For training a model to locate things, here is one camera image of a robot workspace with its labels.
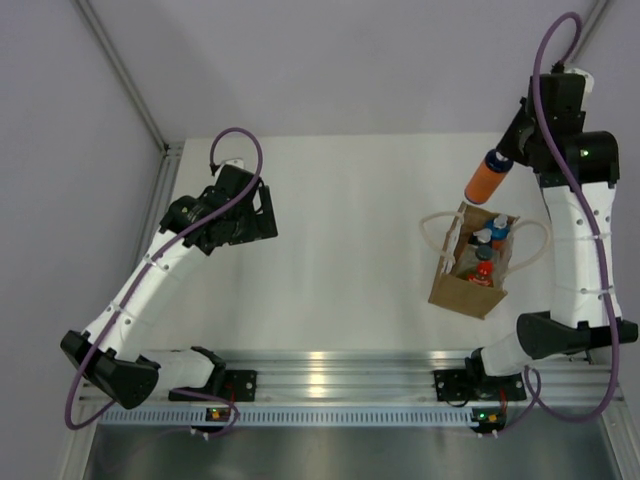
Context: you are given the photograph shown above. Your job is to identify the yellow bottle red cap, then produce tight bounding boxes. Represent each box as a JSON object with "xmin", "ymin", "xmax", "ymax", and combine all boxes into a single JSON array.
[{"xmin": 458, "ymin": 261, "xmax": 494, "ymax": 288}]

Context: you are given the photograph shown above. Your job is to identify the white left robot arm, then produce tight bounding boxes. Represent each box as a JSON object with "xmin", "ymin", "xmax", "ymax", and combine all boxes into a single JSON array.
[{"xmin": 61, "ymin": 164, "xmax": 278, "ymax": 409}]

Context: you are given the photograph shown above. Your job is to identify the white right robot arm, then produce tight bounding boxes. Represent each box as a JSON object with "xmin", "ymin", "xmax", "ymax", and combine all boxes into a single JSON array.
[{"xmin": 465, "ymin": 66, "xmax": 638, "ymax": 397}]

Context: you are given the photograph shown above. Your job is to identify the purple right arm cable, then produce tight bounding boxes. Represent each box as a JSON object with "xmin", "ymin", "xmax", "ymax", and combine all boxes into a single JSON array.
[{"xmin": 519, "ymin": 11, "xmax": 624, "ymax": 424}]

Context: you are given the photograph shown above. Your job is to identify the aluminium left frame post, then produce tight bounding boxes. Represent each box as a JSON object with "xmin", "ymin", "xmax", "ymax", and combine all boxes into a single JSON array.
[{"xmin": 73, "ymin": 0, "xmax": 171, "ymax": 154}]

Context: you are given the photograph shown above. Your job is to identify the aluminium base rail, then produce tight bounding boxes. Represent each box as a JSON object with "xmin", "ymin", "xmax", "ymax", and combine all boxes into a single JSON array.
[{"xmin": 77, "ymin": 348, "xmax": 626, "ymax": 404}]

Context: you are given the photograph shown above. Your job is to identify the orange bottle dark blue cap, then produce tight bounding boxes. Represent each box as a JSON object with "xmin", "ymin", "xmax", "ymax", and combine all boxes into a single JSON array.
[{"xmin": 464, "ymin": 149, "xmax": 514, "ymax": 205}]

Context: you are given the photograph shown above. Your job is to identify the orange bottle navy cap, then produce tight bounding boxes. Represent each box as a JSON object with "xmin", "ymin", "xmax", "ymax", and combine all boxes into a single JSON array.
[{"xmin": 469, "ymin": 228, "xmax": 492, "ymax": 248}]

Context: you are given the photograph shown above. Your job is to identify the orange bottle light blue cap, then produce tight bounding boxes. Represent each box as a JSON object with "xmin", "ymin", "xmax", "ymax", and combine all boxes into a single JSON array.
[{"xmin": 485, "ymin": 214, "xmax": 510, "ymax": 251}]

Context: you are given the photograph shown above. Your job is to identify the white slotted cable duct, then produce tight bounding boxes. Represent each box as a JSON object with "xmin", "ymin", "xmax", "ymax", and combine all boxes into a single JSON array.
[{"xmin": 99, "ymin": 405, "xmax": 502, "ymax": 427}]

